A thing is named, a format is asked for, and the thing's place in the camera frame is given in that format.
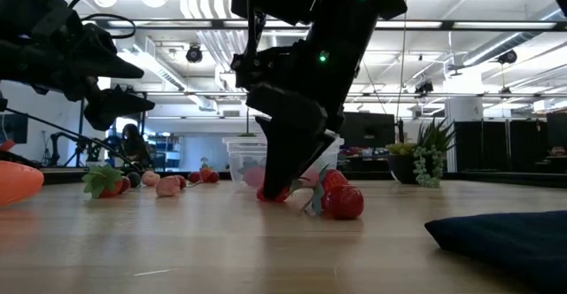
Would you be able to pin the person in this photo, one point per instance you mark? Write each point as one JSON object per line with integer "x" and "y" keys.
{"x": 133, "y": 145}

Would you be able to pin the black monitor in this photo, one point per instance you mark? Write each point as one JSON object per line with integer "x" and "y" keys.
{"x": 557, "y": 132}
{"x": 370, "y": 129}

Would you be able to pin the small red fruit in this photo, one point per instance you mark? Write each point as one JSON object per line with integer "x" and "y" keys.
{"x": 125, "y": 184}
{"x": 181, "y": 182}

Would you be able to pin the clear plastic tupperware container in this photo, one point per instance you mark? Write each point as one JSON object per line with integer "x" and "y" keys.
{"x": 241, "y": 152}

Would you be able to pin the small red object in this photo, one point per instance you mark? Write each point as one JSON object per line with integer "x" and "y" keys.
{"x": 6, "y": 145}

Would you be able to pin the black room partition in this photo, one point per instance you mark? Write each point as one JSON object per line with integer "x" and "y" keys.
{"x": 509, "y": 145}

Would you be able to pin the black overhead light bar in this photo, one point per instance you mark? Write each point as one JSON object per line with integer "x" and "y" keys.
{"x": 177, "y": 24}

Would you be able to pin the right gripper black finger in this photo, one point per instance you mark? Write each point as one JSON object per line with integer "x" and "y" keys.
{"x": 283, "y": 157}
{"x": 321, "y": 145}

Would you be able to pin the potted succulent plant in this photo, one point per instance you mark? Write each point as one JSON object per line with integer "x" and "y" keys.
{"x": 403, "y": 167}

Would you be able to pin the small dark plum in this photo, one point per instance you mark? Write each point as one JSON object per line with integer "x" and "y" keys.
{"x": 134, "y": 180}

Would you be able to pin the background black robot arm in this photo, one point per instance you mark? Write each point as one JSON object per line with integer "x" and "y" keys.
{"x": 66, "y": 145}

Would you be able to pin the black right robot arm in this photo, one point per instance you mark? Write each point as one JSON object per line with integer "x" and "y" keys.
{"x": 341, "y": 28}

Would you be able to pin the black ceiling spotlight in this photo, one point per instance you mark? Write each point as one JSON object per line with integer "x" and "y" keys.
{"x": 424, "y": 87}
{"x": 194, "y": 54}
{"x": 507, "y": 57}

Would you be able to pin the small pink peach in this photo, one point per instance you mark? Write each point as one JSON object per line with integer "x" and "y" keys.
{"x": 151, "y": 178}

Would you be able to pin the red plastic strawberry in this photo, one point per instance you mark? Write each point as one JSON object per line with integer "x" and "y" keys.
{"x": 277, "y": 198}
{"x": 345, "y": 203}

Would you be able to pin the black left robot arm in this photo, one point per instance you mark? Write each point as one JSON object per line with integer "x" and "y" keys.
{"x": 17, "y": 2}

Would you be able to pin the pale pink fruit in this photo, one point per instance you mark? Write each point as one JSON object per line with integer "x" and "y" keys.
{"x": 167, "y": 187}

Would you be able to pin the dark blue folded cloth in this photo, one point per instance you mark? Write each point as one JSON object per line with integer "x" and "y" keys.
{"x": 509, "y": 245}

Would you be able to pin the small orange-red strawberry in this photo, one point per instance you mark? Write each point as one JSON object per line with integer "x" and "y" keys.
{"x": 206, "y": 174}

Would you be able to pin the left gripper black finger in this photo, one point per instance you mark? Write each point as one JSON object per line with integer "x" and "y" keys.
{"x": 115, "y": 105}
{"x": 113, "y": 69}

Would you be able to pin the red cherry with stem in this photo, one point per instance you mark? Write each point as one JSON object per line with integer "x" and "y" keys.
{"x": 214, "y": 177}
{"x": 193, "y": 177}

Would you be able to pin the strawberry with large green leaves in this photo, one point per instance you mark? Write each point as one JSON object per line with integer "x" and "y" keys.
{"x": 104, "y": 183}

